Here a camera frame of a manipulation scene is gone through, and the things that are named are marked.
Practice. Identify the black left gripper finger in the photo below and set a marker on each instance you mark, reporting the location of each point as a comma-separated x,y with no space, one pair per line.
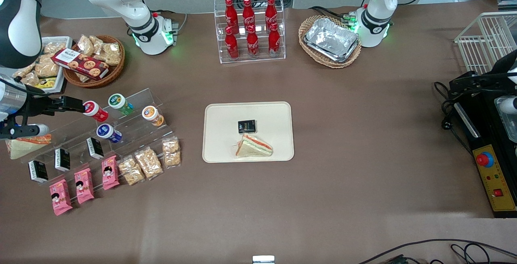
464,88
468,77

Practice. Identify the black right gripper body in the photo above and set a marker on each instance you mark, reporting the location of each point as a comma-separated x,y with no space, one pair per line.
39,106

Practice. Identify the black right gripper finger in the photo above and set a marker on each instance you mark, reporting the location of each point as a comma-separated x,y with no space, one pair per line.
64,109
73,102

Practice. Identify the green gum bottle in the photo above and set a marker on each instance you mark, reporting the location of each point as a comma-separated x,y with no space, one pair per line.
120,103

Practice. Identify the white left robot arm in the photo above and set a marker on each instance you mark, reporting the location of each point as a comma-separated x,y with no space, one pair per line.
377,9

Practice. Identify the red gum bottle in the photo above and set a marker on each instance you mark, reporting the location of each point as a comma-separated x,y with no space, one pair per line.
95,110

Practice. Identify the blue gum bottle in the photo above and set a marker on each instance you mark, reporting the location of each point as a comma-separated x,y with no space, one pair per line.
109,133

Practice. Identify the orange gum bottle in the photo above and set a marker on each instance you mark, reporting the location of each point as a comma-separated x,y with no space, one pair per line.
152,115

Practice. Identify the aluminium foil tray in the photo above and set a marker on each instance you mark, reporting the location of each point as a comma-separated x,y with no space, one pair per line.
331,39

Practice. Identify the beige plastic tray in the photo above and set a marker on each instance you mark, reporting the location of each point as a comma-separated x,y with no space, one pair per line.
220,134

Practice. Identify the yellow snack packet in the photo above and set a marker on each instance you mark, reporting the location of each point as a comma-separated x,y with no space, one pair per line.
46,83

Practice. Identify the clear bag of peanut brittle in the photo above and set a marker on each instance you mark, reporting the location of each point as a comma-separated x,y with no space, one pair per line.
131,170
111,53
85,45
171,152
97,42
54,47
148,162
30,80
23,71
47,68

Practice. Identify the red cookie box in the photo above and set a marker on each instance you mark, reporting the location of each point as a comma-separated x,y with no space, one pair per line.
80,64

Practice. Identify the wrapped triangle sandwich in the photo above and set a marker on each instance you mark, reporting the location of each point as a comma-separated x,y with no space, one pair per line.
254,146
24,147

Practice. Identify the small black box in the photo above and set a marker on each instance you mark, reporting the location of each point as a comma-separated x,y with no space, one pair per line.
246,126
62,159
95,148
38,171

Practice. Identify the brown wicker basket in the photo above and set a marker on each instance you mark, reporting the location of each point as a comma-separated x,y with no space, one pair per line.
115,70

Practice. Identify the white rectangular bin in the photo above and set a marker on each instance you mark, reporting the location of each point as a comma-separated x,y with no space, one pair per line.
60,39

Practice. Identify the clear acrylic stepped stand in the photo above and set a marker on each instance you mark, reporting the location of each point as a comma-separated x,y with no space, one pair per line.
133,134

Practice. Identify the pink snack packet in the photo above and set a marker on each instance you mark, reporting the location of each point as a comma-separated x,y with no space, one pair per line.
60,197
110,172
84,186

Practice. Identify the black control box yellow panel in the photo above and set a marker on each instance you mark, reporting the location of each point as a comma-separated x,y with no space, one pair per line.
494,175

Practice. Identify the red cola bottle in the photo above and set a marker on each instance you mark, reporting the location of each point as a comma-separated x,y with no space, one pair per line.
248,13
270,11
252,42
231,43
231,13
274,41

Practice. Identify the light wicker basket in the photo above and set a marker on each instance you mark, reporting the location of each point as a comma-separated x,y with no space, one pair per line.
307,27

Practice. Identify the clear acrylic bottle rack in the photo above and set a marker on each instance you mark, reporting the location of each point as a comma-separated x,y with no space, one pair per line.
278,55

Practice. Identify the small white object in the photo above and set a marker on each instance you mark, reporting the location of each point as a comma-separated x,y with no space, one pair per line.
263,259

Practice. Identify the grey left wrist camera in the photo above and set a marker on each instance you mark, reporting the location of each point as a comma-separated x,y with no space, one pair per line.
507,104

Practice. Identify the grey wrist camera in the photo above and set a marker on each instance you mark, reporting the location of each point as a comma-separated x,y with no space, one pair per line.
28,130
507,104

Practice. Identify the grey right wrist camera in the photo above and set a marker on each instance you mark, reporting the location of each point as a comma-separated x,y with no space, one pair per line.
28,130

